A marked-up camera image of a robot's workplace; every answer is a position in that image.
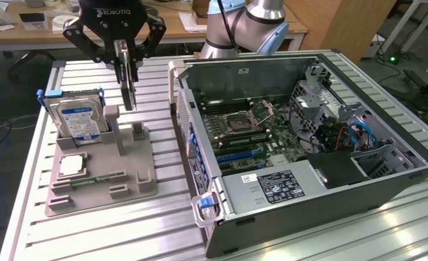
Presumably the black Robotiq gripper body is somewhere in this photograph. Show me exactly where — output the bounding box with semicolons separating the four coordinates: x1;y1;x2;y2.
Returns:
77;0;147;45

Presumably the green GPU card black shroud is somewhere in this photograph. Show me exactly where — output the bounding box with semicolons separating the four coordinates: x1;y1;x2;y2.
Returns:
119;40;137;111

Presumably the white paper stack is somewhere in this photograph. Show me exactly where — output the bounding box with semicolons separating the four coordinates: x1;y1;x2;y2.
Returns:
179;12;208;33

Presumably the white round tape dish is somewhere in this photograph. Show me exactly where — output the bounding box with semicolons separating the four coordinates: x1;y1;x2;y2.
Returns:
52;15;77;35

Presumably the white box black top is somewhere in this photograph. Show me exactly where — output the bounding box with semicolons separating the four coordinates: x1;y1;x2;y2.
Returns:
19;13;49;31

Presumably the black office chair base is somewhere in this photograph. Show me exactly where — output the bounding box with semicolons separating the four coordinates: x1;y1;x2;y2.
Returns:
3;49;57;80

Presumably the wooden desk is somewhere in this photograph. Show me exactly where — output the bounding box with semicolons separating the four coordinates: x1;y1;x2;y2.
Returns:
0;0;309;52

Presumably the hard disk with blue caddy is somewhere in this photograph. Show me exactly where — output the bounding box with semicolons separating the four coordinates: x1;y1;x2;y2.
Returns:
35;87;108;145

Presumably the CPU socket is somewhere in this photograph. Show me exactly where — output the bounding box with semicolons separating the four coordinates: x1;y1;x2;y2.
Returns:
224;110;264;135

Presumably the metal socket cover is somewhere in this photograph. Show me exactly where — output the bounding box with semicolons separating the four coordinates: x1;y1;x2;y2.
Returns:
249;100;277;123

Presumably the silver CPU chip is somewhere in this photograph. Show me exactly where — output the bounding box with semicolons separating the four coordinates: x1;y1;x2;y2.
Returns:
59;156;87;176

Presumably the grey plastic parts rack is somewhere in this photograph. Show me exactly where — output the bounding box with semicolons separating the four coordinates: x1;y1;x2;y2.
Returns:
45;105;160;218

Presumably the green RAM stick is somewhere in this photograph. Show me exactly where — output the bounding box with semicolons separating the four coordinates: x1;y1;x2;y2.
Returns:
68;175;116;187

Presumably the metal disk bay cage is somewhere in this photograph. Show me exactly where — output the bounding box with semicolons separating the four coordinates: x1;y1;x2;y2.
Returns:
289;64;364;121

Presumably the blue expansion slot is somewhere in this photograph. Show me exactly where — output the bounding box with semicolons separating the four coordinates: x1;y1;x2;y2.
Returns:
216;151;253;163

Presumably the wooden cabinet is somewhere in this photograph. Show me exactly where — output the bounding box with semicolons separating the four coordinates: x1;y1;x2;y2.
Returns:
300;0;399;62

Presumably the green motherboard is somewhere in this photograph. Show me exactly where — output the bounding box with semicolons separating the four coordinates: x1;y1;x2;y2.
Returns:
199;97;309;176

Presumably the grey power supply unit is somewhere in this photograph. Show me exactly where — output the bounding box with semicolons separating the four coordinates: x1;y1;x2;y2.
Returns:
220;159;333;214

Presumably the black floor stand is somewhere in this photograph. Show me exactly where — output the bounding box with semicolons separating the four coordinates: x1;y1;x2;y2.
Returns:
401;69;428;96

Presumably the black open PC case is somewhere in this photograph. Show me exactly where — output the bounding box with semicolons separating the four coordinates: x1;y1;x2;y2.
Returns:
167;53;428;259

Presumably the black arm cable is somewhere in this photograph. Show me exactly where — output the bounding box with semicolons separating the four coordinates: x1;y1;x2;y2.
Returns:
216;0;243;54

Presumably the blue wire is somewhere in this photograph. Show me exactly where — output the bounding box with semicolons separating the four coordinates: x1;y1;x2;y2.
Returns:
347;122;377;152

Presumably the white desk frame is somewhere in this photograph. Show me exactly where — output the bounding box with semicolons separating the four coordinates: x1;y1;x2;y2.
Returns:
379;0;428;74

